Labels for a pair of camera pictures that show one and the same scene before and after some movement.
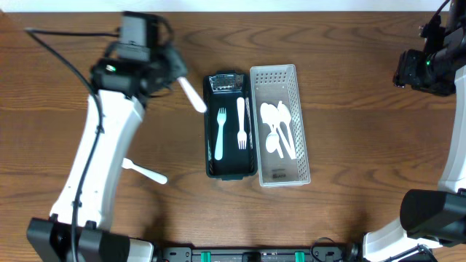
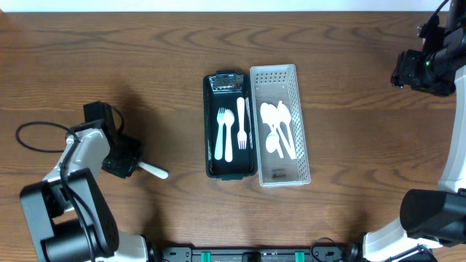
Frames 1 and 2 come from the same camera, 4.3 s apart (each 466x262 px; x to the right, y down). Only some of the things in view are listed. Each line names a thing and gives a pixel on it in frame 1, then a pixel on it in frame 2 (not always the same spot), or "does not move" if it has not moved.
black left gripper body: [174, 63] → [121, 164]
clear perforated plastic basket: [271, 84] does not move
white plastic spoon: [285, 116] does not move
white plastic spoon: [269, 114] does not move
